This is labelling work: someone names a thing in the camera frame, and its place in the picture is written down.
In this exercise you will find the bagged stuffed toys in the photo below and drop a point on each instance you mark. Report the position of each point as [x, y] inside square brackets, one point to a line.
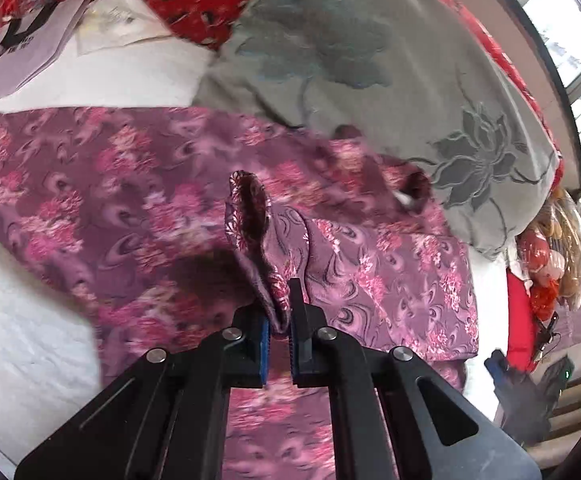
[550, 252]

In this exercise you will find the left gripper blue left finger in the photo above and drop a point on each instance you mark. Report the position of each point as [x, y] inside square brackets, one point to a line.
[165, 416]

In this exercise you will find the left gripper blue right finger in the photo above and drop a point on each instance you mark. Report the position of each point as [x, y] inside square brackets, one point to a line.
[393, 416]

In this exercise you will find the purple floral blouse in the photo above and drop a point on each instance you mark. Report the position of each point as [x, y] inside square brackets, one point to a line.
[162, 222]

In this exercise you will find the clear plastic packet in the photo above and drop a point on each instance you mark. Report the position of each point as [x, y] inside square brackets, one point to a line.
[110, 24]

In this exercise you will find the white quilted mattress cover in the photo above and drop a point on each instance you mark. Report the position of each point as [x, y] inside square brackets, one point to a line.
[48, 362]

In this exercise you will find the grey floral pillow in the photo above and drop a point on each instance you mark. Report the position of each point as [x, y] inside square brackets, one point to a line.
[415, 80]

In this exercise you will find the red cushion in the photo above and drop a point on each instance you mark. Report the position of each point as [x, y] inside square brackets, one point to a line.
[521, 326]

